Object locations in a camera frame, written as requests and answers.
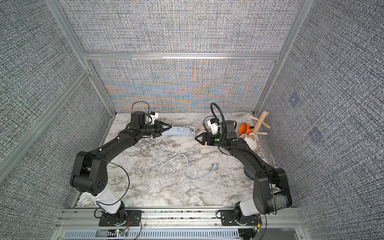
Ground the light blue power strip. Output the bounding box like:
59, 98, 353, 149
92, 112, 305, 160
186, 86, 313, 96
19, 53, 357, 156
155, 125, 220, 181

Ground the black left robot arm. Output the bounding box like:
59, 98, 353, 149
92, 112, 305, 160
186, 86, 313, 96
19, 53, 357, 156
70, 111, 172, 220

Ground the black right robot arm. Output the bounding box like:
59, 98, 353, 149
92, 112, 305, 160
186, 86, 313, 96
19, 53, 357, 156
195, 133, 292, 217

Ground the orange mug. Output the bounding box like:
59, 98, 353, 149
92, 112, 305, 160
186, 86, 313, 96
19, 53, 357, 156
239, 123, 254, 136

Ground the white mug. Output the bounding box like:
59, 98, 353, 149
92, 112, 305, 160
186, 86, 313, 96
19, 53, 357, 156
240, 133, 261, 152

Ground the wooden mug tree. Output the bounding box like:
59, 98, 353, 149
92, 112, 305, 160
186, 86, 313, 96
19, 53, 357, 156
249, 111, 271, 136

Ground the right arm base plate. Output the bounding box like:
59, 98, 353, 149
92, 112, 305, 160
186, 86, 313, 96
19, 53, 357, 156
216, 210, 263, 227

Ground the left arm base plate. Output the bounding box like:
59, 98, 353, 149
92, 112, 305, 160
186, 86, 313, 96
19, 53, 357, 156
99, 210, 142, 227

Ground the aluminium front rail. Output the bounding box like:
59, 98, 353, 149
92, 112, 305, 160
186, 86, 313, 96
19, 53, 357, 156
51, 206, 311, 240

